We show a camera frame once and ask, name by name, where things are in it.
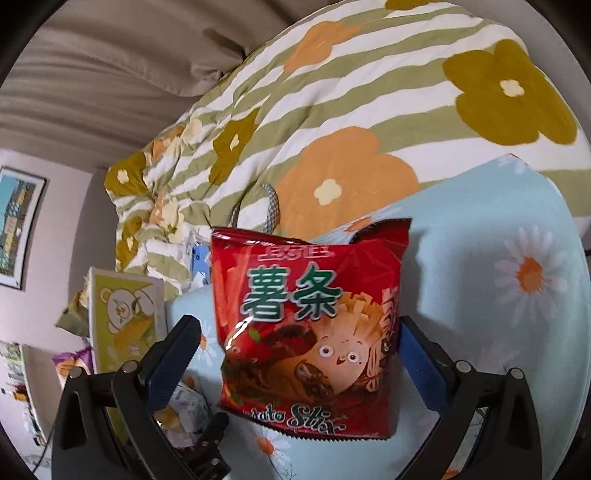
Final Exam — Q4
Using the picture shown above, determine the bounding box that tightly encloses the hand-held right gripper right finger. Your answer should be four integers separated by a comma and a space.
397, 315, 544, 480

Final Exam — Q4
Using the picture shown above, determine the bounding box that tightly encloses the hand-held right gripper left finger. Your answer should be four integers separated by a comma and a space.
51, 314, 203, 480

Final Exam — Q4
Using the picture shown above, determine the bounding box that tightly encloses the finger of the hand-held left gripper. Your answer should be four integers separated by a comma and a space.
173, 412, 232, 480

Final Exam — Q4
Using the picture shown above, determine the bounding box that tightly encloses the red snack packet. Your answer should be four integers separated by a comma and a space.
210, 217, 413, 443

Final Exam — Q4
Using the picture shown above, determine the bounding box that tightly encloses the pale green snack packet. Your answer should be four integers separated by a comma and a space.
154, 373, 214, 446

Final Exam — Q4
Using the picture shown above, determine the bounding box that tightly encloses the yellow-green bear box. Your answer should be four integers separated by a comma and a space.
87, 268, 168, 446

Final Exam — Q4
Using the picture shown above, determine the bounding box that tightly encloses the light blue daisy cloth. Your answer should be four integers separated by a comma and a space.
164, 154, 591, 480

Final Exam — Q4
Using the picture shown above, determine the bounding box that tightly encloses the purple snack packet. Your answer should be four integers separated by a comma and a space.
51, 347, 94, 377

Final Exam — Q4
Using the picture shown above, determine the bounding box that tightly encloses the small blue tag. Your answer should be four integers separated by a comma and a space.
191, 244, 212, 283

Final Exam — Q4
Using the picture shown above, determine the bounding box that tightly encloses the green striped floral quilt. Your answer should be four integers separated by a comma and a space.
55, 0, 591, 337

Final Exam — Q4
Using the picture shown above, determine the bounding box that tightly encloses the beige pillow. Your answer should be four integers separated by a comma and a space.
0, 9, 250, 158

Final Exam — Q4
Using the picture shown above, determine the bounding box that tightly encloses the grey checkered strap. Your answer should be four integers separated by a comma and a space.
230, 181, 281, 234

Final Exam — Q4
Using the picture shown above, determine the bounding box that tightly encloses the wall poster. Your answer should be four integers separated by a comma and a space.
0, 165, 48, 291

